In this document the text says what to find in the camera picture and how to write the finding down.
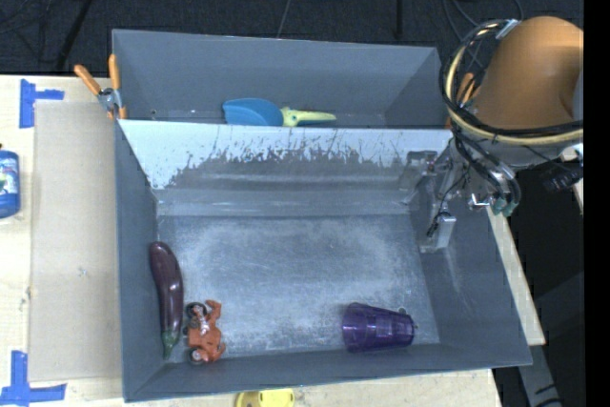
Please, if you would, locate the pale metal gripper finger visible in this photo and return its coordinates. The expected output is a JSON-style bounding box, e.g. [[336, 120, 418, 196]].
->
[[417, 210, 458, 254], [397, 150, 439, 206]]

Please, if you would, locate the purple plastic cup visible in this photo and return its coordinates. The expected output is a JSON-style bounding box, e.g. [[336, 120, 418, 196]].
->
[[340, 301, 417, 355]]

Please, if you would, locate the grey metal bin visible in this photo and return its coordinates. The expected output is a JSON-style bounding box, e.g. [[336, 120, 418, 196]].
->
[[110, 28, 535, 403]]

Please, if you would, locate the orange toy motorcycle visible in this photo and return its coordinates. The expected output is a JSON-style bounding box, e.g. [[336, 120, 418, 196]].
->
[[183, 298, 228, 366]]

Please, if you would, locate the purple toy eggplant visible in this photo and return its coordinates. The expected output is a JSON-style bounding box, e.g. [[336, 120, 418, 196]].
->
[[148, 240, 186, 360]]

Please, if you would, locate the pale wood flat board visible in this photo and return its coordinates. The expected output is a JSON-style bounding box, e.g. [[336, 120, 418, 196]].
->
[[27, 99, 126, 383]]

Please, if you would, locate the blue printed can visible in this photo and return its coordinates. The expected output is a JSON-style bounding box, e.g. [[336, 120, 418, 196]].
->
[[0, 149, 22, 220]]

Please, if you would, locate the black cylinder on white bracket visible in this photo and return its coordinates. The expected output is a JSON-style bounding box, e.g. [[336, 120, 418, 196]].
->
[[539, 143, 584, 194]]

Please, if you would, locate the blue scoop with yellow handle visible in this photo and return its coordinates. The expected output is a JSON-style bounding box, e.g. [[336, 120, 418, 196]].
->
[[221, 97, 337, 129]]

